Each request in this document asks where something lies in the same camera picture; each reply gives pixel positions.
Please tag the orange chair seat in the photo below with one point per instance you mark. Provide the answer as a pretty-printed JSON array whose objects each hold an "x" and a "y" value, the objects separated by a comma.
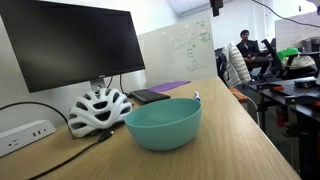
[{"x": 239, "y": 95}]

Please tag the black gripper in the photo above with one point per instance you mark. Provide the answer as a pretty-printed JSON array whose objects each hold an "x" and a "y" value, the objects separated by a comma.
[{"x": 216, "y": 3}]

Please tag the seated person in dark suit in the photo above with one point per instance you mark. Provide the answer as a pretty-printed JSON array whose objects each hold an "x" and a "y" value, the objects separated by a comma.
[{"x": 248, "y": 50}]

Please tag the white power strip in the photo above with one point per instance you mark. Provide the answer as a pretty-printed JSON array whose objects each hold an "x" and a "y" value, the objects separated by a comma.
[{"x": 23, "y": 136}]

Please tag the grey cubicle partition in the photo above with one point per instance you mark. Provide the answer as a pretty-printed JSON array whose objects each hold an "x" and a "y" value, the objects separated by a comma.
[{"x": 296, "y": 35}]

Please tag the black keyboard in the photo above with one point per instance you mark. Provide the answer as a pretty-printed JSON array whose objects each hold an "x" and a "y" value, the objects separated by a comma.
[{"x": 148, "y": 95}]

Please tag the white bicycle helmet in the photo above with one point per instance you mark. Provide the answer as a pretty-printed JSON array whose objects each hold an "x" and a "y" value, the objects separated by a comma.
[{"x": 96, "y": 110}]

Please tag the white bag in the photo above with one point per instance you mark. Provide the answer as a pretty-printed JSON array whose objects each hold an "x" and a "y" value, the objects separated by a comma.
[{"x": 301, "y": 62}]

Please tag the green plastic object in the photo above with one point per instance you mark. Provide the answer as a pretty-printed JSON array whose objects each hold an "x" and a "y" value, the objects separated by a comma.
[{"x": 287, "y": 52}]

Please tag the teal plastic bowl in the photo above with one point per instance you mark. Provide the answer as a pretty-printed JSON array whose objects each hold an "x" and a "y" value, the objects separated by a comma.
[{"x": 163, "y": 128}]

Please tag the black office chair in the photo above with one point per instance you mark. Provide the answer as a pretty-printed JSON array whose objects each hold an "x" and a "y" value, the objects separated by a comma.
[{"x": 273, "y": 55}]

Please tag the black computer monitor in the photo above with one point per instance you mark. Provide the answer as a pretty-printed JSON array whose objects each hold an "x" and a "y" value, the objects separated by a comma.
[{"x": 66, "y": 43}]

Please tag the glass whiteboard panel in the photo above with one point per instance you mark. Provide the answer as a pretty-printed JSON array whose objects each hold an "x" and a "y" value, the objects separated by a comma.
[{"x": 173, "y": 60}]

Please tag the white marker with blue cap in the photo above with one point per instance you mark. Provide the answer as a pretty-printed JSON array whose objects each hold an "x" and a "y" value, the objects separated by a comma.
[{"x": 197, "y": 96}]

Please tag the white puffer jacket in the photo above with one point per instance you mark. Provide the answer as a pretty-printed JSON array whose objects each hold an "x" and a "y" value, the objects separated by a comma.
[{"x": 236, "y": 65}]

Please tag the black workbench table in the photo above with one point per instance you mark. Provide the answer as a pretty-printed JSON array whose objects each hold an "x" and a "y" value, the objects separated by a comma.
[{"x": 300, "y": 100}]

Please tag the silver monitor stand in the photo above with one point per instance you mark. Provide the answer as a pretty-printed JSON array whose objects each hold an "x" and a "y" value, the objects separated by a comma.
[{"x": 97, "y": 84}]

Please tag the purple flat folder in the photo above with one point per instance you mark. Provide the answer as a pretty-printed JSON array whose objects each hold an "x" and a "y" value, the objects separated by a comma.
[{"x": 170, "y": 85}]

